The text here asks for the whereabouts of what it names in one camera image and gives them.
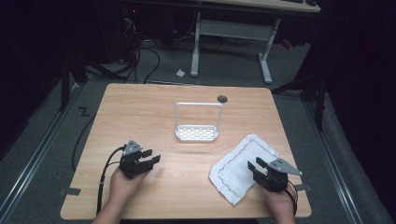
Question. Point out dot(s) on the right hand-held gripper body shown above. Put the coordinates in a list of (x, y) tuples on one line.
[(275, 179)]

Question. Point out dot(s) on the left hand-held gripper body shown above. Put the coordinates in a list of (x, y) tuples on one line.
[(134, 166)]

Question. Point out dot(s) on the white cloth with stitched border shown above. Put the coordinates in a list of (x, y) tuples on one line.
[(236, 174)]

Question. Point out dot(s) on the white plastic rack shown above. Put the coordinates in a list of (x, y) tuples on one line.
[(196, 133)]

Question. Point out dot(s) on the person's right hand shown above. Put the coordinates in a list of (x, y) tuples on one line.
[(281, 200)]

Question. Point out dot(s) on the person's left hand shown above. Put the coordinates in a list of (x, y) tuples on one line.
[(121, 186)]

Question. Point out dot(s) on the grey tape strip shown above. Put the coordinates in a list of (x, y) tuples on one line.
[(71, 191), (303, 187)]

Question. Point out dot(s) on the dark round table grommet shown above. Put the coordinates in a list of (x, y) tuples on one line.
[(222, 99)]

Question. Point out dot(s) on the black metal stand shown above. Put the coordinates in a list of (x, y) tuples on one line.
[(320, 102), (64, 84)]

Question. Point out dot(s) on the white paper scrap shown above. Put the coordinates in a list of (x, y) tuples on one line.
[(180, 73)]

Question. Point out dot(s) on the white-legged wooden desk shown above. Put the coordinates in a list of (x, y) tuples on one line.
[(236, 30)]

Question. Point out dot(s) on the metal floor rail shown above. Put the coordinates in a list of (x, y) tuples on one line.
[(34, 161), (333, 165)]

